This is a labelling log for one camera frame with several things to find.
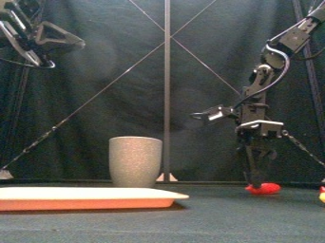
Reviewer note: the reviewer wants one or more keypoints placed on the red toy chile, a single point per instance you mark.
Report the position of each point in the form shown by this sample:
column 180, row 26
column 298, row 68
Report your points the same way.
column 267, row 189

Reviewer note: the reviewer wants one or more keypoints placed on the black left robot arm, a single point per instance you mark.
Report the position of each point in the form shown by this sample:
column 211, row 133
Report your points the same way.
column 3, row 6

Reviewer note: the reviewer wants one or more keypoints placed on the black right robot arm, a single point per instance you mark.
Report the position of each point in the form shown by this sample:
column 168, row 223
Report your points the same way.
column 292, row 38

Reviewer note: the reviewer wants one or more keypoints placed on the yellow and red toy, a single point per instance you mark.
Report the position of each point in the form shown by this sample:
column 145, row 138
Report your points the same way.
column 323, row 194

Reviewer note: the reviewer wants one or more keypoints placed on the black cloth backdrop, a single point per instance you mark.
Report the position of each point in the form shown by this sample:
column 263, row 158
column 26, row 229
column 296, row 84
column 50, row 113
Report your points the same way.
column 128, row 79

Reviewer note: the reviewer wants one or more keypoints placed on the thin diagonal brace rod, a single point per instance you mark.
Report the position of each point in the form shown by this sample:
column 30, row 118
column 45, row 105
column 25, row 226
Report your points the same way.
column 93, row 98
column 204, row 63

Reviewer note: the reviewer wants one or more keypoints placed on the grey speckled cup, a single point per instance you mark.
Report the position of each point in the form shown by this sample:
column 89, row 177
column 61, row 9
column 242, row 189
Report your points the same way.
column 136, row 161

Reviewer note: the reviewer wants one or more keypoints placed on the white and orange tray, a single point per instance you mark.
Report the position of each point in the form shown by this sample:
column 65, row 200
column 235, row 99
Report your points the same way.
column 85, row 197

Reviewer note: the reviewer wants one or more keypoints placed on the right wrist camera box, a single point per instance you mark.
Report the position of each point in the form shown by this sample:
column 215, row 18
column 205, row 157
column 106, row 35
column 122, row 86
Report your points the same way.
column 217, row 114

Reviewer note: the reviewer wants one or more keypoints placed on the dark frame post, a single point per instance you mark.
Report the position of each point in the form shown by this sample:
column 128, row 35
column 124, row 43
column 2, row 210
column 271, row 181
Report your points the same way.
column 315, row 82

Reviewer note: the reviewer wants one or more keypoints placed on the vertical grey frame pole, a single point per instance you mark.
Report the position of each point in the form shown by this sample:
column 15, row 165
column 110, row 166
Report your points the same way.
column 168, row 95

